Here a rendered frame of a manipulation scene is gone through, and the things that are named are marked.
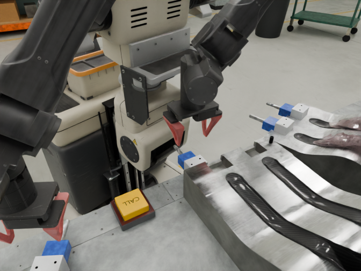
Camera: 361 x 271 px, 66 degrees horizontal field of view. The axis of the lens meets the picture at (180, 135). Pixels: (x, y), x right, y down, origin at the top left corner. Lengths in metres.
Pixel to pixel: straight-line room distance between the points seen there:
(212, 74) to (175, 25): 0.40
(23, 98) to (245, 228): 0.42
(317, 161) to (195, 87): 0.43
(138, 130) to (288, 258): 0.58
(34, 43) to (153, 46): 0.51
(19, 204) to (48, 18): 0.25
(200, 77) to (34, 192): 0.31
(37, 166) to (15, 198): 1.76
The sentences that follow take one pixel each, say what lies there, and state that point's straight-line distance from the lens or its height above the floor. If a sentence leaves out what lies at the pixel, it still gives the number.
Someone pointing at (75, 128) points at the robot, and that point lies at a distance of 1.08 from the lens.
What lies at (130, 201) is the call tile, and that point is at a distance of 0.65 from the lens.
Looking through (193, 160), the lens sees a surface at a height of 0.85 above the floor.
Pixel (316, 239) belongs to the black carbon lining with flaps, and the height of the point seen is 0.91.
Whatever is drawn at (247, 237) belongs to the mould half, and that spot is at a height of 0.88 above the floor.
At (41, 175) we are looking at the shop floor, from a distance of 2.11.
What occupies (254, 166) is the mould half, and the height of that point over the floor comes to 0.89.
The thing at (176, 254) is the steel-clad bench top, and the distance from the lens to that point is 0.61.
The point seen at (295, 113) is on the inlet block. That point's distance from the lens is 0.94.
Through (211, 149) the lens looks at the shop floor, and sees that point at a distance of 2.11.
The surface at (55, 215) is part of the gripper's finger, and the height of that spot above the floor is 1.00.
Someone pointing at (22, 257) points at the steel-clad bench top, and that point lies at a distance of 0.69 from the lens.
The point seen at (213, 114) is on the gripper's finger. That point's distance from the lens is 0.62.
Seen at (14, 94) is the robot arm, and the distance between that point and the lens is 0.34.
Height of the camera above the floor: 1.33
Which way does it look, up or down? 37 degrees down
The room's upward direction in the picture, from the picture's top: straight up
